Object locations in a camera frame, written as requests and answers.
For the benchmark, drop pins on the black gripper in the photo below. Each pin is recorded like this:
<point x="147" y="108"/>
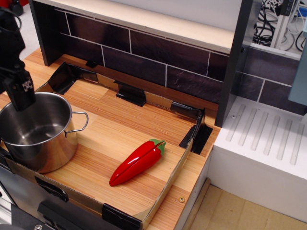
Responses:
<point x="17" y="83"/>

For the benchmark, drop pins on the stainless steel pot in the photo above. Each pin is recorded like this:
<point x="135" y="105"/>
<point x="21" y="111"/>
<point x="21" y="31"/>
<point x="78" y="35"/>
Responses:
<point x="42" y="137"/>

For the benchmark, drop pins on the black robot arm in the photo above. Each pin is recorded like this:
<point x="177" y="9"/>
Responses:
<point x="11" y="41"/>

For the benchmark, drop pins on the cardboard fence with black tape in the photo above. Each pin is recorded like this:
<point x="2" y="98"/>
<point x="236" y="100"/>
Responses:
<point x="110" y="129"/>

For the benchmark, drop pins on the grey metal cabinet front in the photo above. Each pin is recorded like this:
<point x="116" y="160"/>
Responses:
<point x="48" y="208"/>

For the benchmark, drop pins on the red toy chili pepper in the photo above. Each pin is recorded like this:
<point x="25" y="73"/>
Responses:
<point x="144" y="157"/>

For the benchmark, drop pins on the dark shelf with brick backsplash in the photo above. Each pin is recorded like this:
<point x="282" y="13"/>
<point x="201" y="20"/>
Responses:
<point x="193" y="64"/>

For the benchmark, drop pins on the brass screw in table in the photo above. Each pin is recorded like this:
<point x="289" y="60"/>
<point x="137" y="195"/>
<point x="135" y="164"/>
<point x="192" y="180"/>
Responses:
<point x="181" y="199"/>

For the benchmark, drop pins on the white ribbed drainboard block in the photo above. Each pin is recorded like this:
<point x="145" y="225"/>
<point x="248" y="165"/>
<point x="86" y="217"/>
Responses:
<point x="260" y="155"/>

